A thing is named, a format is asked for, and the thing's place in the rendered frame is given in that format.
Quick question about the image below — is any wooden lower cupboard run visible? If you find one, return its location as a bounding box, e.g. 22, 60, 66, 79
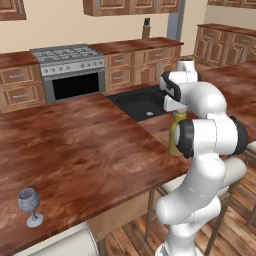
192, 22, 256, 68
0, 50, 47, 115
89, 36, 185, 95

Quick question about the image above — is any cream cushioned stool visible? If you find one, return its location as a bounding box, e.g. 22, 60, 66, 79
14, 221, 100, 256
145, 156, 248, 256

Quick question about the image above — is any yellow juice bottle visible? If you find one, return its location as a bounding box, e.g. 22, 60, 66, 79
167, 111, 188, 158

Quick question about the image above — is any wooden knife block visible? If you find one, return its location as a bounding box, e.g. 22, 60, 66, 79
141, 17, 152, 41

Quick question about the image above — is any clear wine glass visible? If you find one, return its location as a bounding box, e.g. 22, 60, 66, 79
16, 187, 45, 229

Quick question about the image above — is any wooden upper cupboard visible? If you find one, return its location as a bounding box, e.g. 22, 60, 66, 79
82, 0, 180, 18
0, 0, 28, 22
206, 0, 256, 10

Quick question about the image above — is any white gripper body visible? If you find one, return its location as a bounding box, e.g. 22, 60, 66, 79
162, 95, 188, 114

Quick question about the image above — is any black sink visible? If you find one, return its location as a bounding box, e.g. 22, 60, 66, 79
106, 84, 175, 123

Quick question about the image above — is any grey stove with oven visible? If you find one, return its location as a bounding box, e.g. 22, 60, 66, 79
29, 43, 107, 104

